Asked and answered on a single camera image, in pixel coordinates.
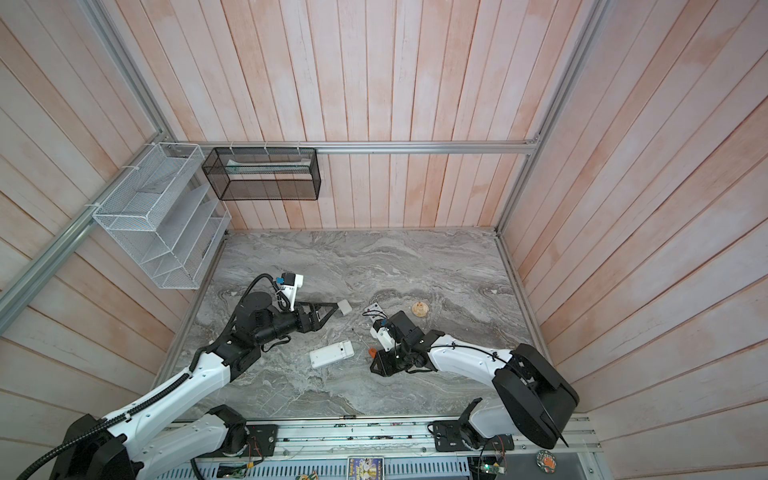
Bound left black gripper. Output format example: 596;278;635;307
255;300;338;345

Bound black mesh basket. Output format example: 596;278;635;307
202;146;322;201

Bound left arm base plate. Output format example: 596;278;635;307
202;424;278;458

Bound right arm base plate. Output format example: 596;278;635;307
427;420;515;452

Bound white air conditioner remote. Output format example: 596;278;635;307
309;340;354;369

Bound long white TV remote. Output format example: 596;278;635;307
362;302;388;321

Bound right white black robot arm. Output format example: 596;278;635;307
364;306;580;451

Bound small round orange object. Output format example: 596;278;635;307
536;450;557;474

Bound colourful card box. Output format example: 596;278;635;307
347;457;384;480

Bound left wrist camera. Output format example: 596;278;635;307
276;272;304;311

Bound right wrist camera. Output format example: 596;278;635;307
370;320;396;352

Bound black corrugated cable conduit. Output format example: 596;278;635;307
14;272;283;480

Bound small beige round toy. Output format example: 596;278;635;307
411;301;429;318

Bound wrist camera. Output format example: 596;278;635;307
276;272;304;311
370;320;396;352

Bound white battery cover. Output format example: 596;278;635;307
337;300;352;316

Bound white wire mesh shelf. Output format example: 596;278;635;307
94;143;231;290

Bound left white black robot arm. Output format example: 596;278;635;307
40;287;349;479

